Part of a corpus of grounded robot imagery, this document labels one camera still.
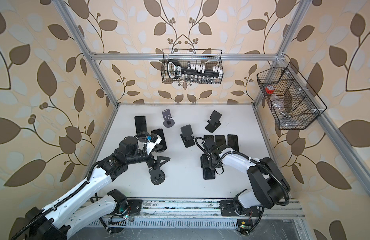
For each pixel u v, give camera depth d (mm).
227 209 732
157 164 654
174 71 849
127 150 582
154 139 638
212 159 641
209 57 910
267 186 432
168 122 1104
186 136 919
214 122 1019
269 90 875
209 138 1019
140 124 951
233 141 1036
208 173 866
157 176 806
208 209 753
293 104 814
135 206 742
